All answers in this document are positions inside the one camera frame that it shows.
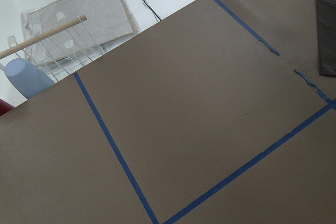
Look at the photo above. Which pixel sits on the brown t-shirt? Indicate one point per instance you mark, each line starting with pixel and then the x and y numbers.
pixel 326 36

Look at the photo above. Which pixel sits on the wooden dowel stick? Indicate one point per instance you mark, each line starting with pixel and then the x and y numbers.
pixel 42 36

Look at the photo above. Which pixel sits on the blue plastic cup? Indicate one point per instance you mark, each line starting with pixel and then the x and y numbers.
pixel 27 78

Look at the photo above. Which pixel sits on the red bottle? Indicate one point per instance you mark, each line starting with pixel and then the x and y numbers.
pixel 5 107

